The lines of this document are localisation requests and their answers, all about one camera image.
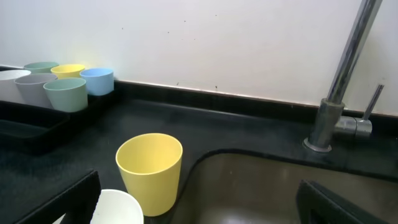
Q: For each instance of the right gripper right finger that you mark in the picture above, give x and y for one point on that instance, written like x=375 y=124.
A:
x=323 y=208

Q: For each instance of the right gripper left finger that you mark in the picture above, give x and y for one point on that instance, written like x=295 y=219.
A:
x=71 y=199

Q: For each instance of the white cup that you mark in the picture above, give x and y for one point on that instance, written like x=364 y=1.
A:
x=7 y=88
x=119 y=208

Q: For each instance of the yellow cup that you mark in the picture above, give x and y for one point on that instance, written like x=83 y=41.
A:
x=150 y=180
x=66 y=71

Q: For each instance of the black tray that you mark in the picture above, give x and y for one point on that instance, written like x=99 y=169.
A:
x=31 y=133

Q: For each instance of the steel sink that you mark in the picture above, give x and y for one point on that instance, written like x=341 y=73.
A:
x=248 y=186

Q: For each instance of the steel tap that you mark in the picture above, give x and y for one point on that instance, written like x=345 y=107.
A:
x=326 y=124

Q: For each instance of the green cup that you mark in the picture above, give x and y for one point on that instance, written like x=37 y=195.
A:
x=66 y=96
x=40 y=66

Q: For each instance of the grey cup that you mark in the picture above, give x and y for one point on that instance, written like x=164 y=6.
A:
x=31 y=91

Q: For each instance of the blue cup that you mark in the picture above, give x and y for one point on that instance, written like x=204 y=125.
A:
x=99 y=82

